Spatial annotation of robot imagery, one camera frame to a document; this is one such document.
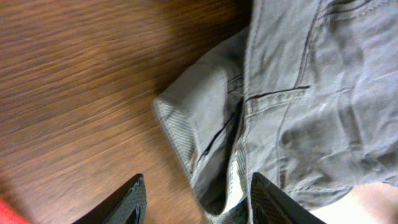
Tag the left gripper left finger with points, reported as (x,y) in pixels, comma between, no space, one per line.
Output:
(127,205)

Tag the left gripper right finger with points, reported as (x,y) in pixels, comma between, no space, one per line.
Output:
(270,205)

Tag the grey shorts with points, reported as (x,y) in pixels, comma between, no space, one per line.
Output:
(306,96)

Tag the red t-shirt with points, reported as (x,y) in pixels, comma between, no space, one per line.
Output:
(9,216)

